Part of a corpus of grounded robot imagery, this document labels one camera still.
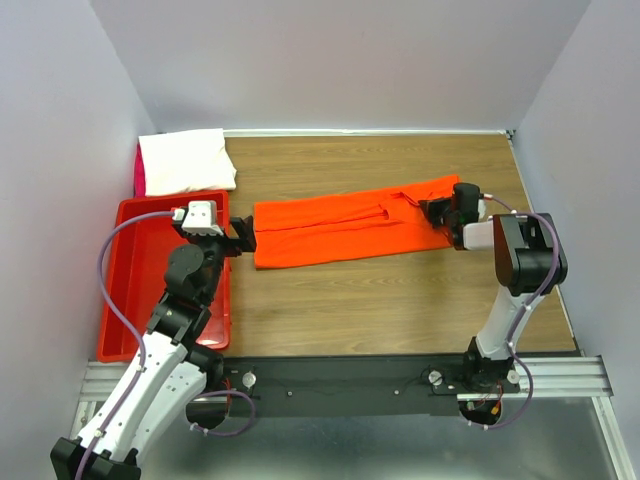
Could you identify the red plastic bin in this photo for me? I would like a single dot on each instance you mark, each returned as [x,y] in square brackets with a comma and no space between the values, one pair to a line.
[135,275]

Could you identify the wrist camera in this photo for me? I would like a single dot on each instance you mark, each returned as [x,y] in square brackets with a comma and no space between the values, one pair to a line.
[198,218]
[482,205]

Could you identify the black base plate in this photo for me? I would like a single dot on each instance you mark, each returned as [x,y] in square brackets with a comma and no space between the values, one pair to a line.
[343,386]

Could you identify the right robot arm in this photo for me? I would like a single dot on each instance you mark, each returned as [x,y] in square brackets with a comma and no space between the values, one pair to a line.
[529,262]

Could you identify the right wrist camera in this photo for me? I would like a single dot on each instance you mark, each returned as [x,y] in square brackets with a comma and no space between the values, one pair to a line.
[482,205]

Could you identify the folded white t-shirt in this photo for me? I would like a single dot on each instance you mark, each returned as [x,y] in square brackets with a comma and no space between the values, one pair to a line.
[186,161]

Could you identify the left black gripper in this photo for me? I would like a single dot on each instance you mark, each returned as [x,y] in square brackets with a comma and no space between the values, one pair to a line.
[236,235]

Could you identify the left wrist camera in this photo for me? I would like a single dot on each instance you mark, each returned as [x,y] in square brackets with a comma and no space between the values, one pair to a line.
[198,218]

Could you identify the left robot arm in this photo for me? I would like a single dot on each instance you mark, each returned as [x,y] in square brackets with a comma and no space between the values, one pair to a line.
[170,368]

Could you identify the orange t-shirt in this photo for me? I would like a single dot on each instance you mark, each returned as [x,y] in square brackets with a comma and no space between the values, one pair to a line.
[350,226]

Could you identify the folded pink t-shirt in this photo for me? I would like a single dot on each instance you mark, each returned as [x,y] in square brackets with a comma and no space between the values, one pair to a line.
[139,180]

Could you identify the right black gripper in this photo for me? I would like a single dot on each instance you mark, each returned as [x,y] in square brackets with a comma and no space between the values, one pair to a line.
[445,213]

